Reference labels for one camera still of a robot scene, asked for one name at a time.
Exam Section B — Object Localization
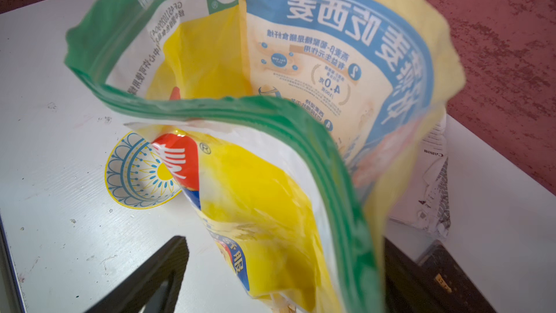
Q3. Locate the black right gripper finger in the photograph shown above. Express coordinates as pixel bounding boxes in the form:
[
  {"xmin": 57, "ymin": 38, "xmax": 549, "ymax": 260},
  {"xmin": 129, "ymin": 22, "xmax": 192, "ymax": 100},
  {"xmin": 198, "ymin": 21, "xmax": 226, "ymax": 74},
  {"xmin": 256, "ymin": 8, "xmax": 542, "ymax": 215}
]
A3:
[{"xmin": 88, "ymin": 236, "xmax": 189, "ymax": 313}]

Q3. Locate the yellow oats bag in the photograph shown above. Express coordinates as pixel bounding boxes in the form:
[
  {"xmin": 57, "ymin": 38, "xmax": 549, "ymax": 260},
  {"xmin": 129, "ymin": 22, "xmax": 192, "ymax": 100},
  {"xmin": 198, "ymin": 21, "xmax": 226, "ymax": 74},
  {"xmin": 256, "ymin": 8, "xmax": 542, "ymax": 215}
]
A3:
[{"xmin": 65, "ymin": 0, "xmax": 466, "ymax": 312}]

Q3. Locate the white board with black rim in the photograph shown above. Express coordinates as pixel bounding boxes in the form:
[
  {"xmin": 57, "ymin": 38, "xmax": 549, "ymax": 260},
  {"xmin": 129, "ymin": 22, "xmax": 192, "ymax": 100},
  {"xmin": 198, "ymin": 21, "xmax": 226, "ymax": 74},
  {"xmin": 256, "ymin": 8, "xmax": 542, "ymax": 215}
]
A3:
[{"xmin": 1, "ymin": 221, "xmax": 27, "ymax": 313}]

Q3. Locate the black Murphy's law book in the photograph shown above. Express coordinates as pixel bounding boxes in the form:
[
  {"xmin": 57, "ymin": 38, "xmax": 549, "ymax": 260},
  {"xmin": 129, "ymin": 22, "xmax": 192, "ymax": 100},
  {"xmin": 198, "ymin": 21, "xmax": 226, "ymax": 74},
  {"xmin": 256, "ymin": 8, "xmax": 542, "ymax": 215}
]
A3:
[{"xmin": 384, "ymin": 238, "xmax": 498, "ymax": 313}]

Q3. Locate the white paper manual booklet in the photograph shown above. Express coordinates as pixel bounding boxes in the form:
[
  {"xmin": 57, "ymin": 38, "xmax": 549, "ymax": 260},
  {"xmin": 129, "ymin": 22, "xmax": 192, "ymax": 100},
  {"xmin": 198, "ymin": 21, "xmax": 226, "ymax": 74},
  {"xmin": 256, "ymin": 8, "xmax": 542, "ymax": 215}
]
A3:
[{"xmin": 389, "ymin": 115, "xmax": 451, "ymax": 239}]

